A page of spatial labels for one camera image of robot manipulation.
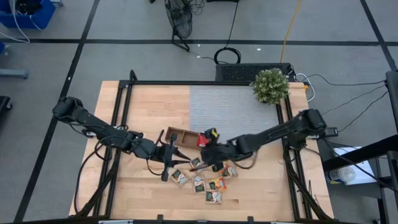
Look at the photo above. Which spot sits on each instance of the black metal table frame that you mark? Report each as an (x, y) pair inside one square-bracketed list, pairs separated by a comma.
[(186, 83)]

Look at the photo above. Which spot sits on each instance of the orange tea packet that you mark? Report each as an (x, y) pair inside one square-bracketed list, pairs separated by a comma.
[(217, 183)]

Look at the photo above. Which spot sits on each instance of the black metal stand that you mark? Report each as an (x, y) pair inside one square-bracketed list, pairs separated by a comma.
[(360, 154)]

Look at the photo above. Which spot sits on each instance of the yellow tag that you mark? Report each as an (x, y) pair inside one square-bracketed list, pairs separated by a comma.
[(214, 133)]

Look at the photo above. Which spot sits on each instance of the red tea packet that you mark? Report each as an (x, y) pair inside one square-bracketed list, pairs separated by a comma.
[(202, 141)]

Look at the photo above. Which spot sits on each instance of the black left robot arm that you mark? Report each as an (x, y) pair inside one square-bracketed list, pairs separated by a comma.
[(102, 130)]

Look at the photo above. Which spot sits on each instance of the blue plastic bin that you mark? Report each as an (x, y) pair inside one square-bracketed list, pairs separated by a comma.
[(40, 17)]

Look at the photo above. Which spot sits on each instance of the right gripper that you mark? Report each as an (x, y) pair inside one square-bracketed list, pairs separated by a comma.
[(225, 151)]

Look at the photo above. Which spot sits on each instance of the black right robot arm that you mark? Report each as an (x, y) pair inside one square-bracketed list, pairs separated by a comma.
[(273, 133)]

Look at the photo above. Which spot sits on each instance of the white box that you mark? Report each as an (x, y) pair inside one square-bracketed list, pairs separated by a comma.
[(360, 174)]

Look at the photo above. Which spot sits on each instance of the black table clamp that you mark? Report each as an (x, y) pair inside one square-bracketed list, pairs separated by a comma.
[(250, 219), (160, 217)]

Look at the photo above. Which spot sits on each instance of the black power brick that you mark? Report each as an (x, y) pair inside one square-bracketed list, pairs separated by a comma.
[(332, 132)]

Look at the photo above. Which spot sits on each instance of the grey woven placemat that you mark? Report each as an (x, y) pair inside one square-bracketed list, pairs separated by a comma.
[(230, 105)]

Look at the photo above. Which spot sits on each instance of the wooden three-compartment tray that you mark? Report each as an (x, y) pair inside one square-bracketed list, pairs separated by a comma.
[(186, 139)]

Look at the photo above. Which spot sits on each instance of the artificial potted green plant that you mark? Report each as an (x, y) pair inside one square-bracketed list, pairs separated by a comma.
[(270, 85)]

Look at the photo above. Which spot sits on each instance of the black perforated computer case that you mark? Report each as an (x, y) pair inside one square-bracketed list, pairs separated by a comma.
[(236, 72)]

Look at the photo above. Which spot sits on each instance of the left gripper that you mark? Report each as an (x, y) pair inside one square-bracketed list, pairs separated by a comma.
[(168, 154)]

